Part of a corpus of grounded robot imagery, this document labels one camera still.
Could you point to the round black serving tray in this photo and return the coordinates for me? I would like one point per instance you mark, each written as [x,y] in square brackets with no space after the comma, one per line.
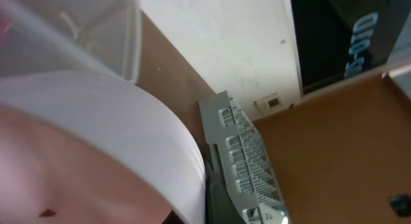
[218,205]

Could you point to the clear plastic bin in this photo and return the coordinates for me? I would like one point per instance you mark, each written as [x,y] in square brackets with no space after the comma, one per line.
[104,36]

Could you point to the red snack wrapper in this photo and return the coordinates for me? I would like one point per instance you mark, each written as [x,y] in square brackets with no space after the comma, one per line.
[5,25]

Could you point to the white wall socket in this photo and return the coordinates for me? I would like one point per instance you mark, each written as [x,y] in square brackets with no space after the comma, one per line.
[269,102]

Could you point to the grey dishwasher rack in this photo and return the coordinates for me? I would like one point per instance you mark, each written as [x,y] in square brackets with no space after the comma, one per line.
[239,156]

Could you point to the white bowl with food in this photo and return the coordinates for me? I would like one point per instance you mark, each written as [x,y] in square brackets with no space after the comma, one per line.
[80,147]

